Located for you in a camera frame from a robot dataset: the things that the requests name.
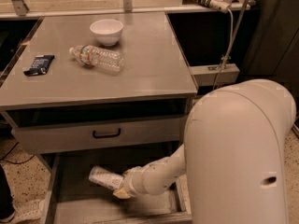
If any blue plastic bottle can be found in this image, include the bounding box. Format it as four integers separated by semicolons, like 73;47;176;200
89;166;124;190

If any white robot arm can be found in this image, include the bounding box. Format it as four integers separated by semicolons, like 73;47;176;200
115;79;296;224

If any open grey lower drawer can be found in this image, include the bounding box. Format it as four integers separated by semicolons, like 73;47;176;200
41;143;192;224

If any grey drawer cabinet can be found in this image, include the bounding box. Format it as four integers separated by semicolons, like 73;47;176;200
0;11;201;224

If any closed grey upper drawer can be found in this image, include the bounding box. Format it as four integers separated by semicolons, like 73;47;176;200
12;115;187;154

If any clear water bottle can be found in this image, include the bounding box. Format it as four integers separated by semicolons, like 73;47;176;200
69;45;123;74

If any white shoe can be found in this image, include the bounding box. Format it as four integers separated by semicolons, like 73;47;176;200
0;200;45;224

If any dark blue snack packet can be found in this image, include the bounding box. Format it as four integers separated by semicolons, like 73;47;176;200
23;55;55;77

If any white bowl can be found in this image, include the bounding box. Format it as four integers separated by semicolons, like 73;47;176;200
90;19;123;47

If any white power strip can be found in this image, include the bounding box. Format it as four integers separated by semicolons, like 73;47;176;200
182;0;232;14

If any black drawer handle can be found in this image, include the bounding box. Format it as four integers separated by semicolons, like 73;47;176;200
92;128;121;139

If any grey metal bracket block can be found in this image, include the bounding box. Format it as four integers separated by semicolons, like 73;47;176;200
190;63;239;87

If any black floor cable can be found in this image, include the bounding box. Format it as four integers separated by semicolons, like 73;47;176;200
0;142;36;165

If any white power cable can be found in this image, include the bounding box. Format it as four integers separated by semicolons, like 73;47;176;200
212;8;235;91

